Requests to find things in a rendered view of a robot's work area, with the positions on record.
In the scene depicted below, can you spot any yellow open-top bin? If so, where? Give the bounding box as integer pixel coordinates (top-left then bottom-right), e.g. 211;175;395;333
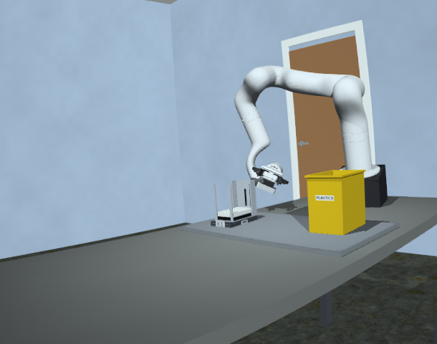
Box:
305;170;366;235

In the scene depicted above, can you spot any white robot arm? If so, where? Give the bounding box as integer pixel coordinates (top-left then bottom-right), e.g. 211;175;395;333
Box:
234;65;380;194

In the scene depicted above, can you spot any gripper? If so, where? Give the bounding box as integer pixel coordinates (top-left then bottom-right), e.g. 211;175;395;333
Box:
252;166;289;185

